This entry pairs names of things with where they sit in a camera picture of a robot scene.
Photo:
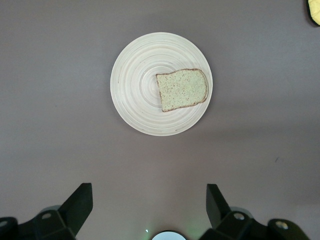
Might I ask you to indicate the brown crust bread slice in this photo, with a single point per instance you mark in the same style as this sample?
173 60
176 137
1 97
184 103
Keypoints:
182 90

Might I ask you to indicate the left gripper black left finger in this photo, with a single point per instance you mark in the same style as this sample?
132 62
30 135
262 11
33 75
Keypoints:
72 212

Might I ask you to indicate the yellow quilted oven mitt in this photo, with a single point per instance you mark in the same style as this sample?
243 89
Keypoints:
315 11

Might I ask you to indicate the round light wooden plate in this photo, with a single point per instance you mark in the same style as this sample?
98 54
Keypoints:
135 82

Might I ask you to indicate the brown table cover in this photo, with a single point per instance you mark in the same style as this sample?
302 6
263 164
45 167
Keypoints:
50 100

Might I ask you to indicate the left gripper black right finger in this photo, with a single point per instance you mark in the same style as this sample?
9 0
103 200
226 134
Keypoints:
222 215

